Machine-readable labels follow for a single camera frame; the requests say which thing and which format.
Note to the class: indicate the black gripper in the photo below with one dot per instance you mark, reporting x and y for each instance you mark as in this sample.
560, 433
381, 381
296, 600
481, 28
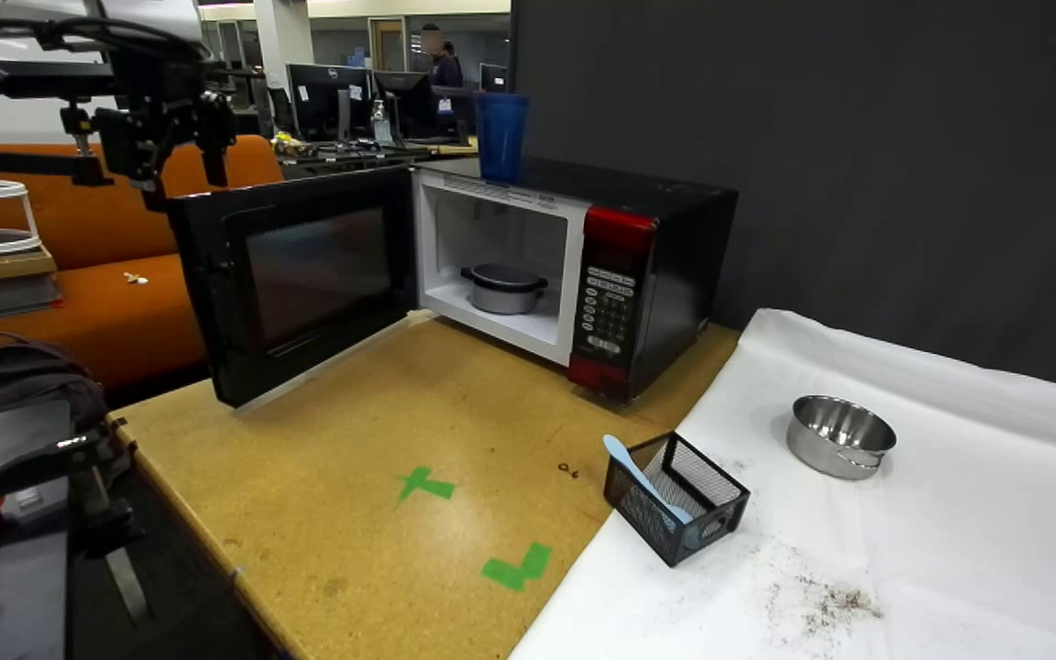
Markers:
164, 98

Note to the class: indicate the black microwave body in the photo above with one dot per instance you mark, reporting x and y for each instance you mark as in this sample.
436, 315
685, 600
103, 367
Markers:
662, 281

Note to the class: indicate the small white item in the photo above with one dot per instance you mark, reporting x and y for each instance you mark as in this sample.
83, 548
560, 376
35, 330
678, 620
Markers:
134, 281

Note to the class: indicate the black computer monitor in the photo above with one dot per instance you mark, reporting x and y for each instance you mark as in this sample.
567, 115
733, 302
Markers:
314, 98
400, 105

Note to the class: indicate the orange sofa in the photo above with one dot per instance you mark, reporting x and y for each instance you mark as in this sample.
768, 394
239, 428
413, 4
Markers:
102, 315

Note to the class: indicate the black backpack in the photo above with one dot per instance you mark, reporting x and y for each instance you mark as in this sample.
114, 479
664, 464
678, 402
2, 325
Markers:
15, 373

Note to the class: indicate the person in dark shirt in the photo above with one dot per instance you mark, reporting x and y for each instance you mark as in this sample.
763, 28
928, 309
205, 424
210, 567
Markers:
441, 59

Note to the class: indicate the blue plastic cup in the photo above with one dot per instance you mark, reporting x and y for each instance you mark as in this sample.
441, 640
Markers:
501, 141

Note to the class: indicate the grey lidded pot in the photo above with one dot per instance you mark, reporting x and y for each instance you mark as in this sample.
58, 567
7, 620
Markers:
503, 291

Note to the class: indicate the black clamp rig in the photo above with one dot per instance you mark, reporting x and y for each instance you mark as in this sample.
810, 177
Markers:
15, 574

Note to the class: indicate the light blue spatula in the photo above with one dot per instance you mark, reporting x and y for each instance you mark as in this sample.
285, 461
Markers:
626, 464

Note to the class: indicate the black mesh box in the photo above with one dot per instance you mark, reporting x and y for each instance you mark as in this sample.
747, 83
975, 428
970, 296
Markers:
705, 515

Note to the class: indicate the black curtain backdrop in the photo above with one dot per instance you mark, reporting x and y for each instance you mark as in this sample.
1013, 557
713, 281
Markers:
897, 160

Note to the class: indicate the stainless steel bowl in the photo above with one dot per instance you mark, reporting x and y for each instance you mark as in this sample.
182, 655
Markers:
843, 439

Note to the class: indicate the white cloth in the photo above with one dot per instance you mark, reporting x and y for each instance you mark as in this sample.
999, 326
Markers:
982, 551

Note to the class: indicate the black stereo camera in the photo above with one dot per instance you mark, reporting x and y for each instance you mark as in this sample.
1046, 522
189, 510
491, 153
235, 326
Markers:
47, 77

